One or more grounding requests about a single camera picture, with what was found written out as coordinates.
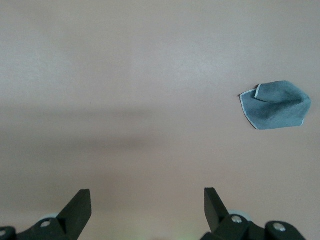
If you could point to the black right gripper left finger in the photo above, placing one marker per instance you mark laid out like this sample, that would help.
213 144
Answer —
72 217

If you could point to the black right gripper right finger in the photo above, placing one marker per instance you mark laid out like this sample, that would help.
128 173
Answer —
215 212

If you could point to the grey microfibre towel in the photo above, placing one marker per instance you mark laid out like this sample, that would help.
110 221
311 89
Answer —
275 107

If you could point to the brown table mat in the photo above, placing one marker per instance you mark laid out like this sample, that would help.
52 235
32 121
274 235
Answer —
125 75

